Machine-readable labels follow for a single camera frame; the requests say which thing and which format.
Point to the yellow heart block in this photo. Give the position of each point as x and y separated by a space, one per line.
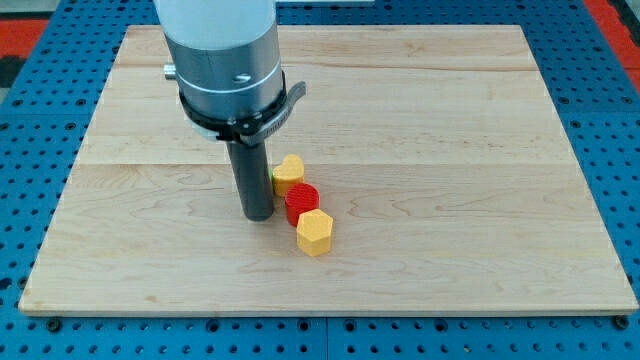
289 173

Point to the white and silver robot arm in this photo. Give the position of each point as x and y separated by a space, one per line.
227 61

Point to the wooden board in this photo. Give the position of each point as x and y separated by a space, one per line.
436 150

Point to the red cylinder block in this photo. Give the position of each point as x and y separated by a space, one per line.
299 199

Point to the yellow hexagon block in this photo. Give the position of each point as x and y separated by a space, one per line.
314 232

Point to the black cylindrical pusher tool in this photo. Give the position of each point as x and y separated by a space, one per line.
251 173

